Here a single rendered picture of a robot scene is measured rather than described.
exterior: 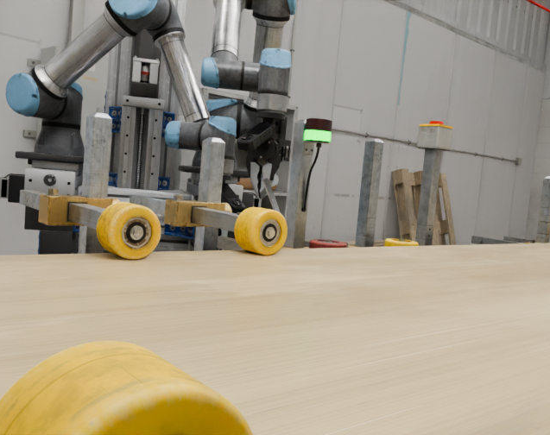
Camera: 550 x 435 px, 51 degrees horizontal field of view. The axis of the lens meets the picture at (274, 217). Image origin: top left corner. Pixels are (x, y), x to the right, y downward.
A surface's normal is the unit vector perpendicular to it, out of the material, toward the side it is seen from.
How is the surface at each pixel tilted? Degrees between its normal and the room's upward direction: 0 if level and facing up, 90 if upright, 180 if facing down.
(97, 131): 90
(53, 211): 90
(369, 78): 90
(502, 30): 90
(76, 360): 15
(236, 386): 0
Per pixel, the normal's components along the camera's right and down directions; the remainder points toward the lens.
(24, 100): -0.37, 0.12
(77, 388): -0.26, -0.90
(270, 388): 0.09, -0.99
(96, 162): 0.63, 0.11
